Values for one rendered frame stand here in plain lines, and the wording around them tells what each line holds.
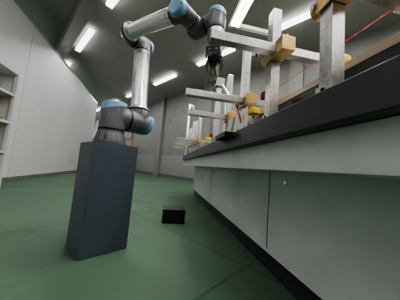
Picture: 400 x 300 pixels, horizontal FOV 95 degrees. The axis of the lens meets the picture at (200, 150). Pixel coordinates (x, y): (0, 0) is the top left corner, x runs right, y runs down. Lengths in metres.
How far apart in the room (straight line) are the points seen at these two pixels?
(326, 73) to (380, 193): 0.35
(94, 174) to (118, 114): 0.37
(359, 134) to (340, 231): 0.39
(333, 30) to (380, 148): 0.29
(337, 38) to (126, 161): 1.05
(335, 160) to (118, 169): 1.00
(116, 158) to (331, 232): 1.03
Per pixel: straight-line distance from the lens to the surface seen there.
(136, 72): 1.47
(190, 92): 0.87
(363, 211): 0.72
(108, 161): 1.13
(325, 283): 0.86
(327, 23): 0.61
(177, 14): 1.10
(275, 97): 0.74
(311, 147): 0.55
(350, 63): 0.82
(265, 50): 0.76
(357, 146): 0.47
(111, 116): 1.21
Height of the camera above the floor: 0.51
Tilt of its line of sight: 5 degrees up
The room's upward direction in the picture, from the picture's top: 5 degrees clockwise
